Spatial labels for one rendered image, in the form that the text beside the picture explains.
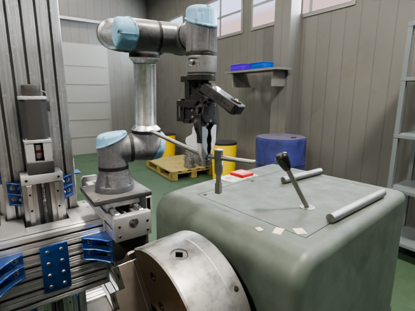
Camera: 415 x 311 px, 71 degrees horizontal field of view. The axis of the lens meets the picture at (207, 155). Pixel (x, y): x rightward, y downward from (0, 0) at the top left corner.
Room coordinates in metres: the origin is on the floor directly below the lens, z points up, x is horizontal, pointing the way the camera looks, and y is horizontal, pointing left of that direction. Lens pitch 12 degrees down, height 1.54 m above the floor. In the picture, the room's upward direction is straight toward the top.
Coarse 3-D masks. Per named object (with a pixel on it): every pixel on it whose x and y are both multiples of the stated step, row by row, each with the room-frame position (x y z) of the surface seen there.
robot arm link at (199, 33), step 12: (192, 12) 0.71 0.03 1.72; (204, 12) 0.70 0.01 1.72; (216, 12) 0.73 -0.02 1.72; (192, 24) 0.71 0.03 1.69; (204, 24) 0.70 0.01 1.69; (216, 24) 0.73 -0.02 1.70; (180, 36) 0.76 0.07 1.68; (192, 36) 0.71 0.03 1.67; (204, 36) 0.70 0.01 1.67; (216, 36) 0.73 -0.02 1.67; (192, 48) 0.71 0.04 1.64; (204, 48) 0.70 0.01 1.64; (216, 48) 0.73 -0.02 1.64
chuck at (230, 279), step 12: (192, 240) 0.56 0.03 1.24; (204, 240) 0.56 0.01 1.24; (204, 252) 0.52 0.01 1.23; (216, 252) 0.53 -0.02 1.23; (216, 264) 0.51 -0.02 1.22; (228, 264) 0.51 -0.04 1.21; (228, 276) 0.49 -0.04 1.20; (228, 288) 0.48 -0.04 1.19; (240, 288) 0.49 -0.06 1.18; (240, 300) 0.47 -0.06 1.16
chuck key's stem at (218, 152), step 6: (216, 150) 0.71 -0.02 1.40; (222, 150) 0.71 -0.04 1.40; (216, 156) 0.70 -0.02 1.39; (216, 162) 0.70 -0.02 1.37; (222, 162) 0.71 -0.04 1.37; (216, 168) 0.70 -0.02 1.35; (222, 168) 0.71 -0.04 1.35; (216, 174) 0.71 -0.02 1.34; (216, 180) 0.71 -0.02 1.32; (216, 186) 0.71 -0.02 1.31; (216, 192) 0.71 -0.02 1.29
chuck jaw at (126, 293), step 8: (128, 264) 0.53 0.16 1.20; (136, 264) 0.54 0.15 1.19; (120, 272) 0.52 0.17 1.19; (128, 272) 0.52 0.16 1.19; (136, 272) 0.53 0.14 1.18; (120, 280) 0.52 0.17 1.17; (128, 280) 0.52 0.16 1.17; (136, 280) 0.52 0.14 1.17; (120, 288) 0.52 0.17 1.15; (128, 288) 0.51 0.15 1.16; (136, 288) 0.51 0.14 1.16; (144, 288) 0.52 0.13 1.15; (112, 296) 0.50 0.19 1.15; (120, 296) 0.49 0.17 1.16; (128, 296) 0.50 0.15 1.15; (136, 296) 0.50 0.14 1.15; (144, 296) 0.51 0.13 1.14; (112, 304) 0.50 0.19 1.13; (120, 304) 0.48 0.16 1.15; (128, 304) 0.49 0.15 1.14; (136, 304) 0.50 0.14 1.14; (144, 304) 0.50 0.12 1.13; (152, 304) 0.51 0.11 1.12
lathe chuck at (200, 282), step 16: (160, 240) 0.58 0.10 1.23; (176, 240) 0.56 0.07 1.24; (128, 256) 0.58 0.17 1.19; (144, 256) 0.52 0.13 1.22; (160, 256) 0.50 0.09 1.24; (192, 256) 0.51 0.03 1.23; (144, 272) 0.53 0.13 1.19; (160, 272) 0.48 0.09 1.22; (176, 272) 0.47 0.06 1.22; (192, 272) 0.47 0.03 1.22; (208, 272) 0.48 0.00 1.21; (160, 288) 0.48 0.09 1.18; (176, 288) 0.44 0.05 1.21; (192, 288) 0.45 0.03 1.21; (208, 288) 0.46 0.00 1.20; (224, 288) 0.47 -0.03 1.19; (160, 304) 0.48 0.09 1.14; (176, 304) 0.44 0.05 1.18; (192, 304) 0.43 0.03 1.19; (208, 304) 0.44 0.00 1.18; (224, 304) 0.45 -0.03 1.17
